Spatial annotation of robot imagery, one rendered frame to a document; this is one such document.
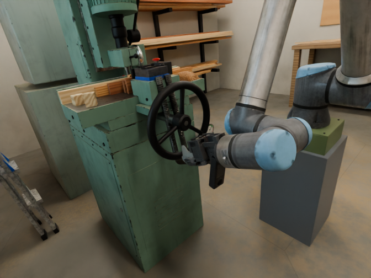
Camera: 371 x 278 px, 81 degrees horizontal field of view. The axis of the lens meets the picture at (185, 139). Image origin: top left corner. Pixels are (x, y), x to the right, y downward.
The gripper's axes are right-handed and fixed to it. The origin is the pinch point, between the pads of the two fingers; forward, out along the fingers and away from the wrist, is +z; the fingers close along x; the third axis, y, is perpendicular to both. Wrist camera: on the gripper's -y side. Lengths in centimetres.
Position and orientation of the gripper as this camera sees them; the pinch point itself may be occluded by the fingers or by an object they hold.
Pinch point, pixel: (185, 158)
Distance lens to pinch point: 76.0
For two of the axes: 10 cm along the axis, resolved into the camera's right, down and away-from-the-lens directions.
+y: -3.2, -9.4, -1.6
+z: -5.9, 0.7, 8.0
